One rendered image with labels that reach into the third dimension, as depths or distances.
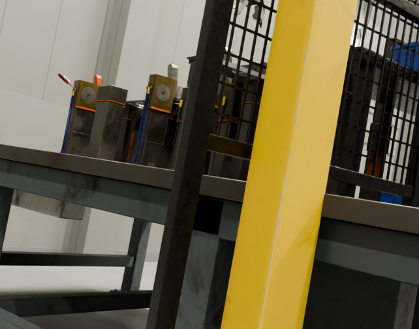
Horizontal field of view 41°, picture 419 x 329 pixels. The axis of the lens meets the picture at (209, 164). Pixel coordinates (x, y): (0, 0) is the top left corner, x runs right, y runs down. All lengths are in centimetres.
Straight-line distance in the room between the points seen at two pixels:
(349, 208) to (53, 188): 84
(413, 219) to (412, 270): 9
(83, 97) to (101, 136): 31
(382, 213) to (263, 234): 19
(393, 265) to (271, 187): 23
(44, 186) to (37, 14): 261
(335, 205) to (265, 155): 14
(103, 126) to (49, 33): 188
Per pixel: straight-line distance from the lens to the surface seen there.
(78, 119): 254
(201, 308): 115
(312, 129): 93
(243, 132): 150
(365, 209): 93
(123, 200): 131
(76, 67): 421
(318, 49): 95
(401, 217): 91
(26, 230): 408
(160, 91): 198
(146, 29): 443
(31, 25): 402
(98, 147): 231
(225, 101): 157
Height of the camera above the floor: 66
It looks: 3 degrees up
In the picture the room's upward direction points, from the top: 10 degrees clockwise
